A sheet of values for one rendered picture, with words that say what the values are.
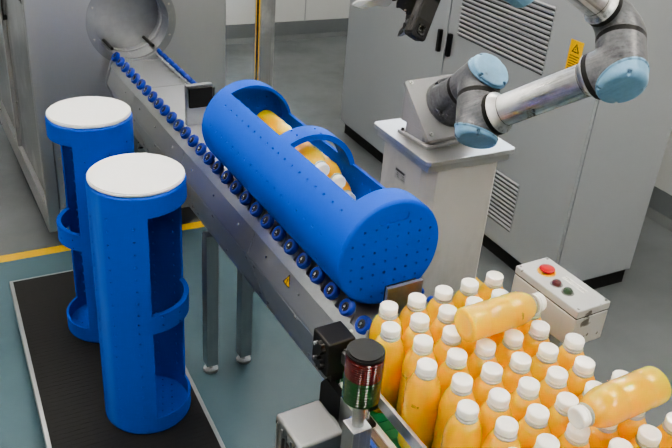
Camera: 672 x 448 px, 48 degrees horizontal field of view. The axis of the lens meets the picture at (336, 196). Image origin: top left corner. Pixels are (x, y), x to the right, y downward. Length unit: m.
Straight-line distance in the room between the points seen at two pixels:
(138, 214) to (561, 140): 1.99
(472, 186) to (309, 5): 5.27
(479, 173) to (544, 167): 1.30
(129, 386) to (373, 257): 1.06
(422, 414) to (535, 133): 2.27
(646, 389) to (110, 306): 1.54
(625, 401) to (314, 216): 0.81
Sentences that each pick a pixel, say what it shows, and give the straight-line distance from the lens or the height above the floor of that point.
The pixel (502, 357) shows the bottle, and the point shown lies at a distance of 1.61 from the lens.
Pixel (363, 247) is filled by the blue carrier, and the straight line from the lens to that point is 1.75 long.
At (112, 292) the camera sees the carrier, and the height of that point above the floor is 0.70.
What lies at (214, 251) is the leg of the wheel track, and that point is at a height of 0.56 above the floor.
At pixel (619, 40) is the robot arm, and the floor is 1.59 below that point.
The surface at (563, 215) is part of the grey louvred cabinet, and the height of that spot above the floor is 0.46.
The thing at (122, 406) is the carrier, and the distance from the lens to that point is 2.62.
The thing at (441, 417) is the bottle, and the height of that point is 1.02.
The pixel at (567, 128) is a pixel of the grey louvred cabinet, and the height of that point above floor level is 0.85.
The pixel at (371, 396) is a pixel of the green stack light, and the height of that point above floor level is 1.19.
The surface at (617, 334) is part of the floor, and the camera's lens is 3.69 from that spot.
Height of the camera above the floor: 2.03
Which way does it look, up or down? 27 degrees down
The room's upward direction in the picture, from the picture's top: 5 degrees clockwise
